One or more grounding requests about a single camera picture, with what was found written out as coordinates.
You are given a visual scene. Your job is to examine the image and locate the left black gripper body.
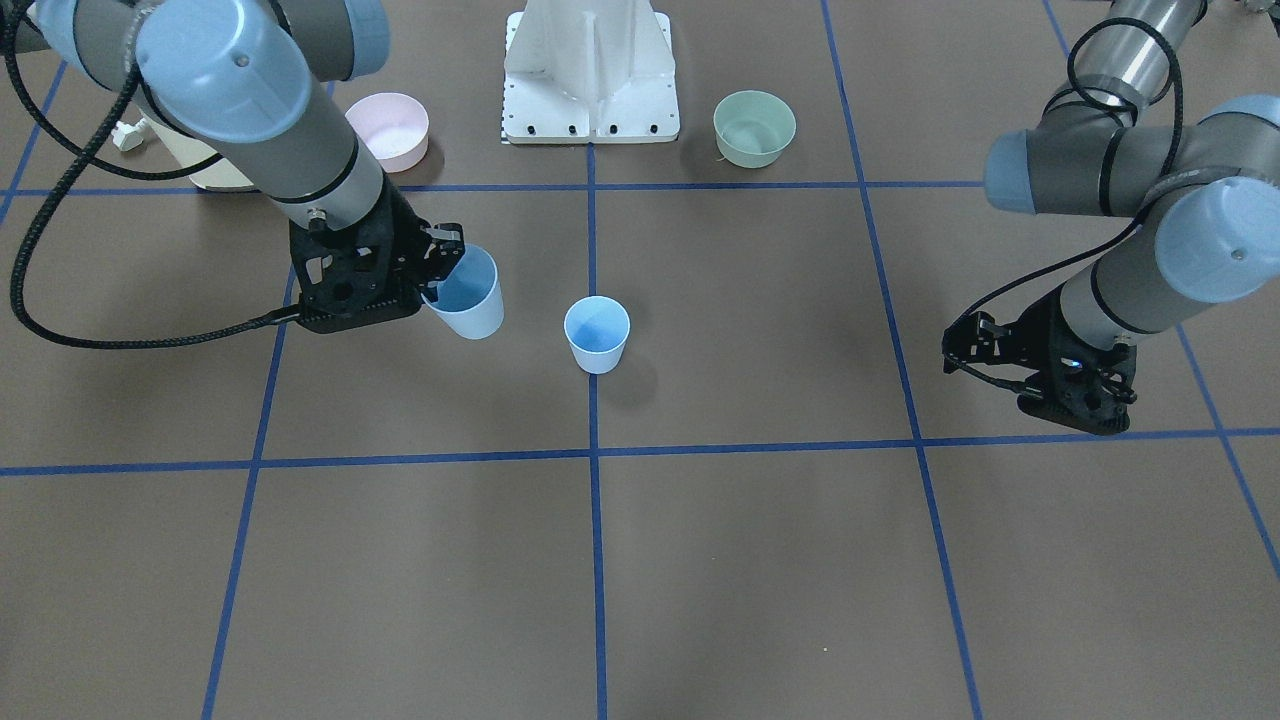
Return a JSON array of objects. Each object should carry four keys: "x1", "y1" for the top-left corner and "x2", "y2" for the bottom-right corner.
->
[{"x1": 941, "y1": 290, "x2": 1137, "y2": 436}]

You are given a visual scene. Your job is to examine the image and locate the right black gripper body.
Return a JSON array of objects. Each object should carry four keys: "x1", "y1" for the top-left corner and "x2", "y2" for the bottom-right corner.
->
[{"x1": 291, "y1": 179, "x2": 467, "y2": 334}]

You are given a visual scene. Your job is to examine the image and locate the light blue cup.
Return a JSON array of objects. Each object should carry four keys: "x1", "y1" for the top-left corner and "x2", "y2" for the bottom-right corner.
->
[
  {"x1": 563, "y1": 295, "x2": 631, "y2": 375},
  {"x1": 422, "y1": 243, "x2": 506, "y2": 340}
]

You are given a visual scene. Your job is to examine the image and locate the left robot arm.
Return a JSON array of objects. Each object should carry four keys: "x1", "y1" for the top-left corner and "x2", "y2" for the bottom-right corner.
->
[{"x1": 940, "y1": 1, "x2": 1279, "y2": 436}]

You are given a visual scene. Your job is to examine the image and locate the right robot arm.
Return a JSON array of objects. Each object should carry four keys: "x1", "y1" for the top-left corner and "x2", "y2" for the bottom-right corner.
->
[{"x1": 4, "y1": 1, "x2": 466, "y2": 334}]

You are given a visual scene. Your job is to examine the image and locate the pink bowl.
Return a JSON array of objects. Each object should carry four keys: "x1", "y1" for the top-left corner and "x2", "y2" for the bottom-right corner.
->
[{"x1": 346, "y1": 92, "x2": 430, "y2": 173}]

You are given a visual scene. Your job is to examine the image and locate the cream toaster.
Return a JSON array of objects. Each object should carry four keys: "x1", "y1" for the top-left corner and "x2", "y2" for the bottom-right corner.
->
[{"x1": 147, "y1": 117, "x2": 256, "y2": 193}]

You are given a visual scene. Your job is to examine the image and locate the white power plug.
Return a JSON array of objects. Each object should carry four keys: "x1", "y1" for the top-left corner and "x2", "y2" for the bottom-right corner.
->
[{"x1": 110, "y1": 117, "x2": 154, "y2": 152}]

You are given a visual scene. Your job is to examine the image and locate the green bowl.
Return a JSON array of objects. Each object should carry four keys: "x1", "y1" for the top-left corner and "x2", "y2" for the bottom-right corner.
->
[{"x1": 712, "y1": 90, "x2": 797, "y2": 169}]

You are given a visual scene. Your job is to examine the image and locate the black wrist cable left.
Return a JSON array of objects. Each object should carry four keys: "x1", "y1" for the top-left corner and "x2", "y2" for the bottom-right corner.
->
[{"x1": 946, "y1": 15, "x2": 1187, "y2": 393}]

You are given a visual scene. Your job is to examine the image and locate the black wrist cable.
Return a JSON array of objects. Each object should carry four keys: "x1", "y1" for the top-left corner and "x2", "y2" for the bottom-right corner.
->
[
  {"x1": 3, "y1": 0, "x2": 301, "y2": 351},
  {"x1": 946, "y1": 15, "x2": 1187, "y2": 393}
]

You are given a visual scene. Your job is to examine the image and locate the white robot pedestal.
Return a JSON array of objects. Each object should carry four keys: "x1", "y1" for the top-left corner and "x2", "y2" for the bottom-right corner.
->
[{"x1": 500, "y1": 1, "x2": 682, "y2": 145}]

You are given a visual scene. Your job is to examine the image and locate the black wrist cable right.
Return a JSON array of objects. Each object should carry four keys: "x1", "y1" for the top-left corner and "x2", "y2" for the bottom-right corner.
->
[{"x1": 3, "y1": 0, "x2": 301, "y2": 351}]

